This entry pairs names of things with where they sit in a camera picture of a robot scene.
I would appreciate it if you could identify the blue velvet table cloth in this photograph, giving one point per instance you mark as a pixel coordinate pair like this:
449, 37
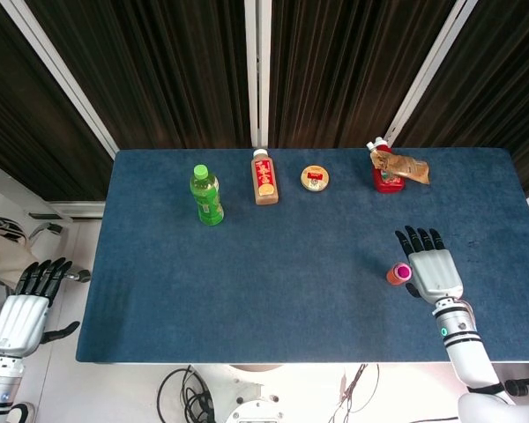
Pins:
247, 286

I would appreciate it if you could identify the dark pleated curtain panel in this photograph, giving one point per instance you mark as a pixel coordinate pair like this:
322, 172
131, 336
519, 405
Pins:
502, 88
26, 132
158, 66
344, 66

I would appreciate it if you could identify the white metal frame post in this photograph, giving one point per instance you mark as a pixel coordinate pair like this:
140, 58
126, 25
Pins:
427, 66
252, 66
61, 75

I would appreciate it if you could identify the brown juice bottle red label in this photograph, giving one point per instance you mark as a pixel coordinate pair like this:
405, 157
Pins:
264, 180

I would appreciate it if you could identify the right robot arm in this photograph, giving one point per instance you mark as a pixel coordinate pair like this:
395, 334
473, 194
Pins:
467, 361

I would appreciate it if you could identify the orange plastic cup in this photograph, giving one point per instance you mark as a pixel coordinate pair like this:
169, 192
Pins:
392, 277

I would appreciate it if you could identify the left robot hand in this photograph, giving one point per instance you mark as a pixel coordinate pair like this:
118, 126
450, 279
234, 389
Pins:
20, 317

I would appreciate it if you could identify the chrome chair base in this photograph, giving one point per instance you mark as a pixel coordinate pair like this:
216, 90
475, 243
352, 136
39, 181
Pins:
48, 229

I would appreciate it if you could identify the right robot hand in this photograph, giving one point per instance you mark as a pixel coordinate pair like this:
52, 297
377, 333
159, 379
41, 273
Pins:
434, 273

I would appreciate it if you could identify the red ketchup bottle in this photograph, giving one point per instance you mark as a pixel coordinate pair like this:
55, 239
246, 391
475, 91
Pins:
388, 186

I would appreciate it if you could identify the round tin red label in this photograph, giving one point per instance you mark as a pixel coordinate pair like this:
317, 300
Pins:
315, 178

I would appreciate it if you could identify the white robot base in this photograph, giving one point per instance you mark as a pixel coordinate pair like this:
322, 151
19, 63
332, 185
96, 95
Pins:
251, 396

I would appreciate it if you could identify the brown spout pouch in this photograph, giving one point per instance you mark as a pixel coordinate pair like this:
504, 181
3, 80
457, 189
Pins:
407, 168

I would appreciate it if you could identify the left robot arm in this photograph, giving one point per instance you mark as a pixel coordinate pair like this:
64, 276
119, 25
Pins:
0, 383

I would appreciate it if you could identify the pink plastic cup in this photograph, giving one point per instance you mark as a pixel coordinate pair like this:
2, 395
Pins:
403, 271

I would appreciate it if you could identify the green tea bottle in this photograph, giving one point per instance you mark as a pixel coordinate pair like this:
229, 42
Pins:
207, 198

